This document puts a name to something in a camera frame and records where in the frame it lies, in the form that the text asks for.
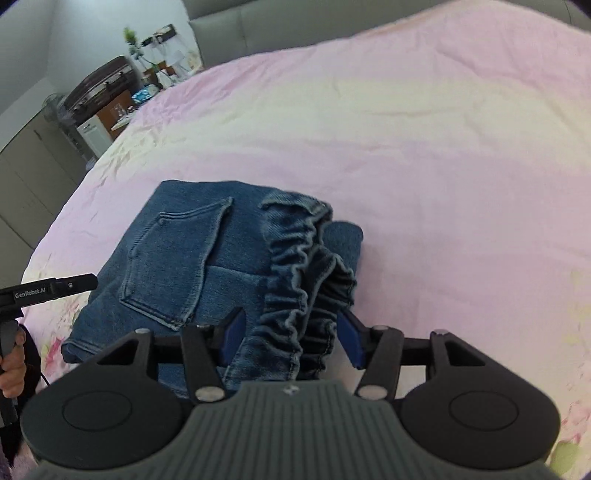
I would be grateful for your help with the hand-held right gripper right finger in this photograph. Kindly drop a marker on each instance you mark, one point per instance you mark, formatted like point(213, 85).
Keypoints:
point(351, 341)

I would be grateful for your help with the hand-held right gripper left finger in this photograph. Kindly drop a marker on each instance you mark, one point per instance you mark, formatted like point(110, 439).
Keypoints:
point(233, 339)

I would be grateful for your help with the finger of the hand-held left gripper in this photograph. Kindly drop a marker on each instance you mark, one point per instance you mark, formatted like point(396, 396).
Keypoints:
point(76, 284)

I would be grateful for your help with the blue denim pants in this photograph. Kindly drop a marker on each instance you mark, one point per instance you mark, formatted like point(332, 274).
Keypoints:
point(184, 240)

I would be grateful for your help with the person's left hand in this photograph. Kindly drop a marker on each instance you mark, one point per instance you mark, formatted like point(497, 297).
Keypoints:
point(13, 369)

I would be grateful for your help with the grey cabinet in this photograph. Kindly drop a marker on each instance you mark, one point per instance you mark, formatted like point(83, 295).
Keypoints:
point(32, 184)

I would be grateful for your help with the white appliance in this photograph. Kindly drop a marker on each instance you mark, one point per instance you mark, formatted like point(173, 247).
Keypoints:
point(94, 136)

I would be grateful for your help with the standing fan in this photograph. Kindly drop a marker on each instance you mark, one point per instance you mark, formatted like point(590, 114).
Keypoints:
point(57, 110)

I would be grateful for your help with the pink bed sheet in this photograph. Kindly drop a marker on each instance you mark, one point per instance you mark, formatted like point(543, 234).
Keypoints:
point(415, 161)

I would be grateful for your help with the dark wooden dresser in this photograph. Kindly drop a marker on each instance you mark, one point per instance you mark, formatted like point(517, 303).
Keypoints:
point(101, 83)

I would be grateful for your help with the green plant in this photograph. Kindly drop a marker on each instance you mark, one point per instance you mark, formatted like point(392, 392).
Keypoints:
point(131, 41)

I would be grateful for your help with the grey padded headboard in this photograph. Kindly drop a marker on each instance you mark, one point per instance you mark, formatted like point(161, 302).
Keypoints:
point(277, 27)

